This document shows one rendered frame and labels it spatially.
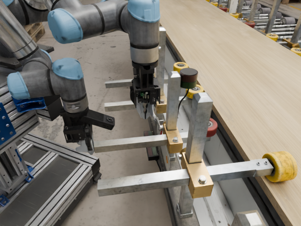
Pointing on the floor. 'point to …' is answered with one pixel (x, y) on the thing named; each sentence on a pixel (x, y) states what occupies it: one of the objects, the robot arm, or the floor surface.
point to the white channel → (233, 6)
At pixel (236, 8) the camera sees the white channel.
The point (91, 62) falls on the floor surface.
